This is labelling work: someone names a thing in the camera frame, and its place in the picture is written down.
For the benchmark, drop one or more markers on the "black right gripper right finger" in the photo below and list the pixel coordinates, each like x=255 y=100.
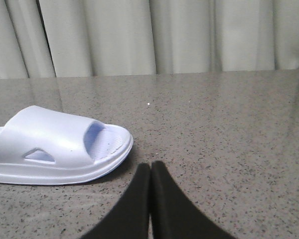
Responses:
x=173 y=215

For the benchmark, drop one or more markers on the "white pleated curtain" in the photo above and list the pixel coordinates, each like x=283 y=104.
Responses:
x=78 y=38

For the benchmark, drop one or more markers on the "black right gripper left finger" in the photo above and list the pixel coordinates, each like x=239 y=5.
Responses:
x=129 y=218

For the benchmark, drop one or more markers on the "light blue slipper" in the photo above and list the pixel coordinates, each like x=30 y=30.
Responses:
x=44 y=147

